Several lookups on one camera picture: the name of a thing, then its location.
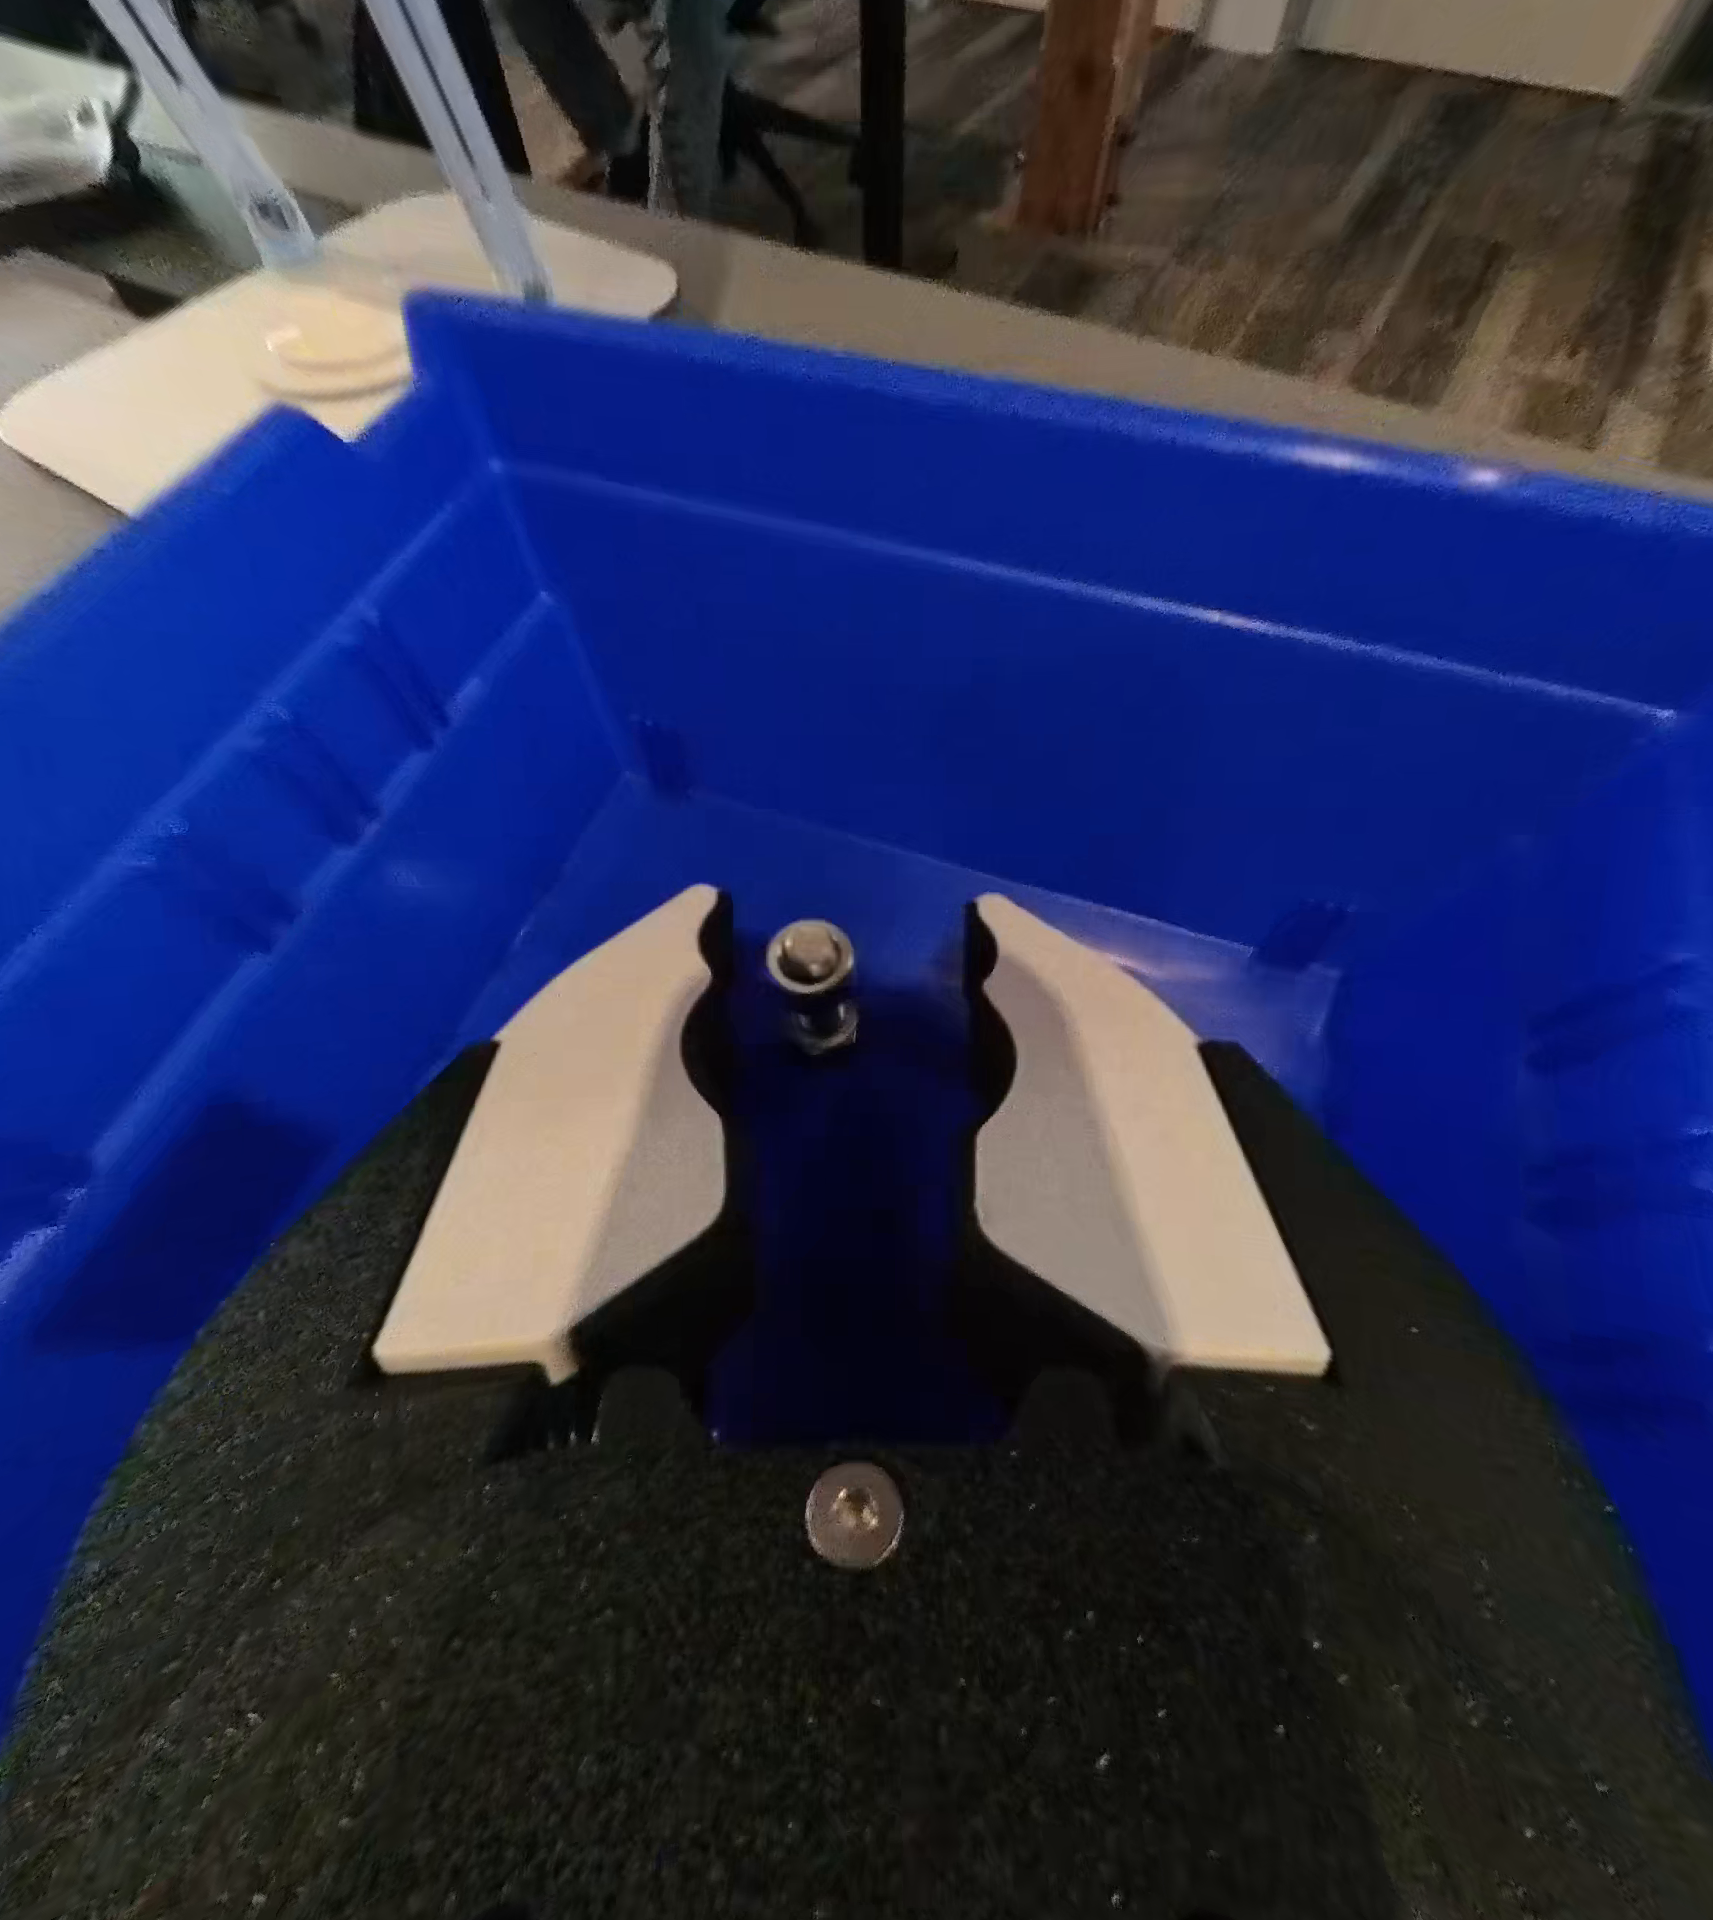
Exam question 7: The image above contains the wooden support post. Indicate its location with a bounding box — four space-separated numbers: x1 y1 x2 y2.
1021 0 1161 244

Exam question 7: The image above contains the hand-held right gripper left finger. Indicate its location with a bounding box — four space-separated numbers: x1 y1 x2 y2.
373 885 734 1385

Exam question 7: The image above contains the steel hex bolt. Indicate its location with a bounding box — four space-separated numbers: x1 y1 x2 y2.
766 917 865 1036

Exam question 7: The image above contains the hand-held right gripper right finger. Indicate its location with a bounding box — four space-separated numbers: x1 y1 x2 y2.
962 891 1333 1382

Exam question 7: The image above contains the instruction sheet on wooden stand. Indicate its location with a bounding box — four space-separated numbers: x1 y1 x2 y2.
0 0 682 518

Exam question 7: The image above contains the blue plastic bin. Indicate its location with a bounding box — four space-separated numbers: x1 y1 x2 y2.
0 292 1713 1870

